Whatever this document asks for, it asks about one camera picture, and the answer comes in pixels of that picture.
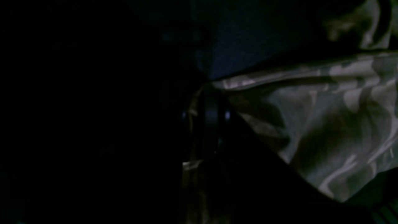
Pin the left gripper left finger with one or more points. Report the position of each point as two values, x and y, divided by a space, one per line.
197 184

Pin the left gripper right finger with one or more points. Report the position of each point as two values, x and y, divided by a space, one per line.
265 190

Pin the camouflage t-shirt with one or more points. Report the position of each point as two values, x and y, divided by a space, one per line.
316 80

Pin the black table cloth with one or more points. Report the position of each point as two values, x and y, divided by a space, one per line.
94 98

